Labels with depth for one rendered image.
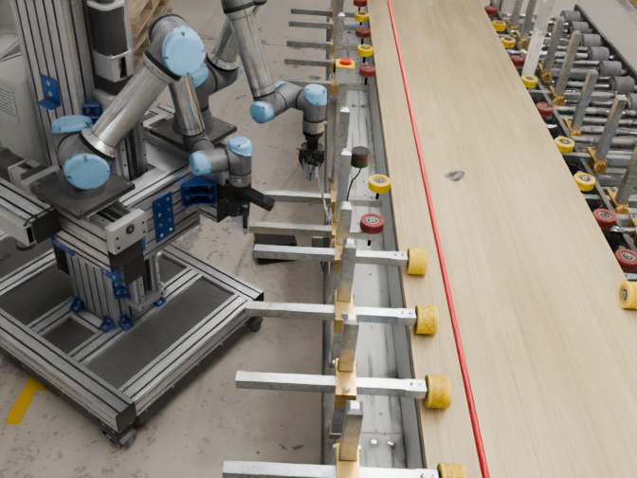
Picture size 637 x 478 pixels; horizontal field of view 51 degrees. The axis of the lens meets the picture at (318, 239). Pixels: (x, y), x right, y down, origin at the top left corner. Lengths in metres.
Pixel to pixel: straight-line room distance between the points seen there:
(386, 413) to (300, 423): 0.78
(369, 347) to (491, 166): 0.91
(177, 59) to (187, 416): 1.50
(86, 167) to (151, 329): 1.09
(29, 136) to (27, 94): 0.15
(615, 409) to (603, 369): 0.13
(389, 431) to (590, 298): 0.73
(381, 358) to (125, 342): 1.11
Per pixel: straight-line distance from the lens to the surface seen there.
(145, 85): 1.90
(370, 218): 2.28
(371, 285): 2.44
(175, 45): 1.85
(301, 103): 2.25
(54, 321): 2.96
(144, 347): 2.79
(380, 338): 2.26
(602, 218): 2.55
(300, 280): 3.37
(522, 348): 1.95
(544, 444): 1.76
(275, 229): 2.28
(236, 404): 2.84
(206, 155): 2.09
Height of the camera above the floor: 2.23
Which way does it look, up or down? 38 degrees down
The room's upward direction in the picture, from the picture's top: 4 degrees clockwise
